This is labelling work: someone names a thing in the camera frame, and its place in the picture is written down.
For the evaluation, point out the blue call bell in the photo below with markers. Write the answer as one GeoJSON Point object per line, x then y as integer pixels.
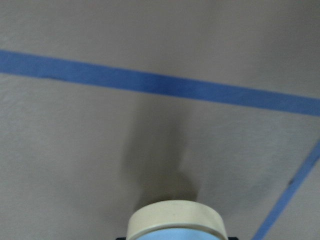
{"type": "Point", "coordinates": [190, 216]}

